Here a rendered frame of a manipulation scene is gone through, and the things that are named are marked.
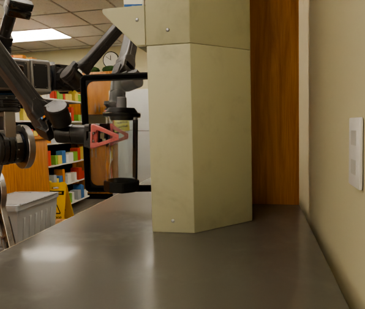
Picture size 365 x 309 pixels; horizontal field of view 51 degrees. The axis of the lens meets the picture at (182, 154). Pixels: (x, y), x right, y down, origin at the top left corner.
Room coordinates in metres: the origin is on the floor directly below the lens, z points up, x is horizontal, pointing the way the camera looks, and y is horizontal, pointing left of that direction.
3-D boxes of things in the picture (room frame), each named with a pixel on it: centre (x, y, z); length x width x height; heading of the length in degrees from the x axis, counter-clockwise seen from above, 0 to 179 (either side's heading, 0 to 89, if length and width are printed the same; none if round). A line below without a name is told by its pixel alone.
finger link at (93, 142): (1.07, 0.22, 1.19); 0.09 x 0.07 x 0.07; 80
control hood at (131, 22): (1.13, 0.11, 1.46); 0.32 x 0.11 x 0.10; 168
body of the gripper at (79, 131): (1.12, 0.28, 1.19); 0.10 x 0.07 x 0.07; 170
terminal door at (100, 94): (1.28, 0.19, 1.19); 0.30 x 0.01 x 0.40; 84
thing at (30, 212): (3.08, 1.36, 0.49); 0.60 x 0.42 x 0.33; 168
